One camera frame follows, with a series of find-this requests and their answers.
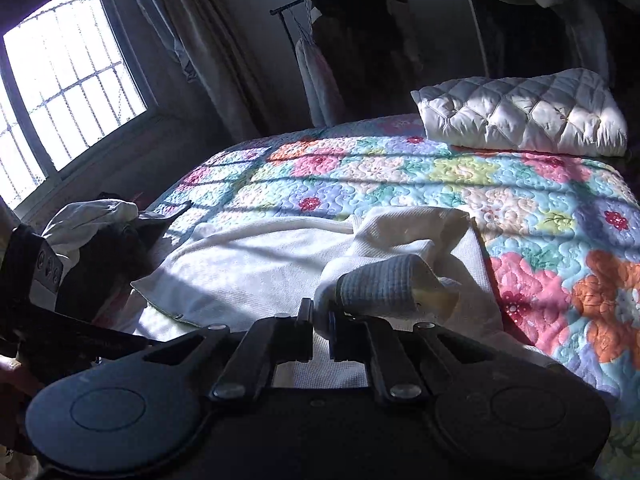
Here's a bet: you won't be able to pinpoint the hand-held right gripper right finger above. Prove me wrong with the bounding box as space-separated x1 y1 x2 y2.
327 309 493 408

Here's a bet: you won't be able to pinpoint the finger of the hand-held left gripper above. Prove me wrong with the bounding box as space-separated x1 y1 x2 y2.
0 304 151 378

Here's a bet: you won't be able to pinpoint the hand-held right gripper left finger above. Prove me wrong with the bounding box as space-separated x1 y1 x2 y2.
142 298 315 403

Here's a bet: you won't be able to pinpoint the white waffle knit garment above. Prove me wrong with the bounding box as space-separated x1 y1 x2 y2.
131 205 507 392

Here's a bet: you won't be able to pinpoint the dark hanging clothes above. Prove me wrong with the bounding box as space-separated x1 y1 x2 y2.
306 0 426 122

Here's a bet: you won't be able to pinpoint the black clothes rack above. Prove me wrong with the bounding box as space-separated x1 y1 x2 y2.
270 0 412 128

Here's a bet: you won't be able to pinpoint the person's left hand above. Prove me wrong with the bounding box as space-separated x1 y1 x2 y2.
0 354 47 398

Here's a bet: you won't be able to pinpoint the white crumpled garment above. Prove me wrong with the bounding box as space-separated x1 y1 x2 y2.
42 199 140 272

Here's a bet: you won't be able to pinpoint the black crumpled garment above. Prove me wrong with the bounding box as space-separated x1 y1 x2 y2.
54 192 193 322

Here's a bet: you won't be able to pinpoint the floral patchwork quilt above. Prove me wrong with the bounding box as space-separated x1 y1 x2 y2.
95 112 640 480

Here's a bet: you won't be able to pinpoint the barred window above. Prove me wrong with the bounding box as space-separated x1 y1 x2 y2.
0 0 151 211

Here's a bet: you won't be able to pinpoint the white hanging cloth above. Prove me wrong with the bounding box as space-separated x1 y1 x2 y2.
294 35 347 128

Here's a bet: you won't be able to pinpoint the beige curtain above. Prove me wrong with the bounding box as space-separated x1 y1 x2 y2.
120 0 273 146

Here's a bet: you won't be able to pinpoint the white quilted pillow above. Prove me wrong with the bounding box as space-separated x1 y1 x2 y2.
411 67 629 157

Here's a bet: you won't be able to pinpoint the white rack pole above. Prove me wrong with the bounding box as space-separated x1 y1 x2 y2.
454 0 493 80

